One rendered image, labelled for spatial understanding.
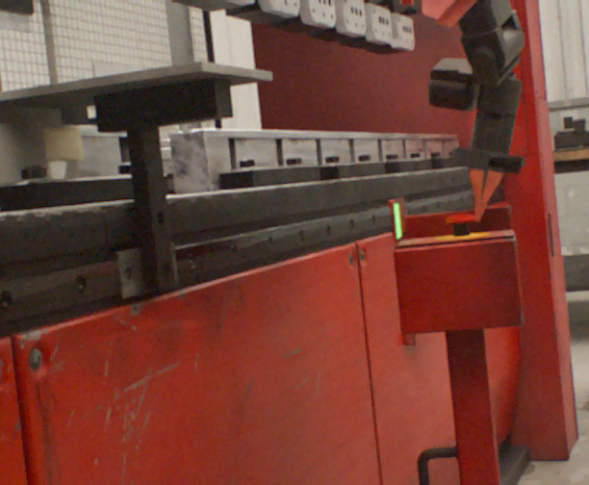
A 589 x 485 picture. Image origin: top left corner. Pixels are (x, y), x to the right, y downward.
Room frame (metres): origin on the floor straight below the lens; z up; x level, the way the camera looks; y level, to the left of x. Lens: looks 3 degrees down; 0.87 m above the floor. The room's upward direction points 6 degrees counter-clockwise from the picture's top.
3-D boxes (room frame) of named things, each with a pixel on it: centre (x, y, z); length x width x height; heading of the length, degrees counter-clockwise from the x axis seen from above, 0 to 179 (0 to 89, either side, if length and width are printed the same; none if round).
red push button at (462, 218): (1.49, -0.22, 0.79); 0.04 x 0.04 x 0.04
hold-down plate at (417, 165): (2.54, -0.27, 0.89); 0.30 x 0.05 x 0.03; 159
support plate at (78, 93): (1.20, 0.16, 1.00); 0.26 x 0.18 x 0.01; 69
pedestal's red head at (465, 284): (1.54, -0.22, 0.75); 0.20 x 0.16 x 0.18; 170
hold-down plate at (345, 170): (2.17, -0.12, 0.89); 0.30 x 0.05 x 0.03; 159
